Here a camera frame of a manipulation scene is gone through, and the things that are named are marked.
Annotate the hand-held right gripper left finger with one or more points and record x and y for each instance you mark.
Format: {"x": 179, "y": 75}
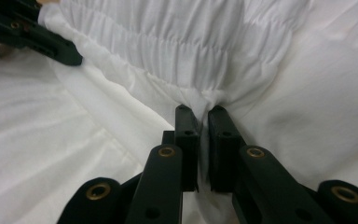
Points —
{"x": 188, "y": 155}

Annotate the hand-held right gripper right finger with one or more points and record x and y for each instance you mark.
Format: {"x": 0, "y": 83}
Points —
{"x": 223, "y": 155}

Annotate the white pleated skirt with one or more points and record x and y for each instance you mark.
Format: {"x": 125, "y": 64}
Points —
{"x": 261, "y": 93}

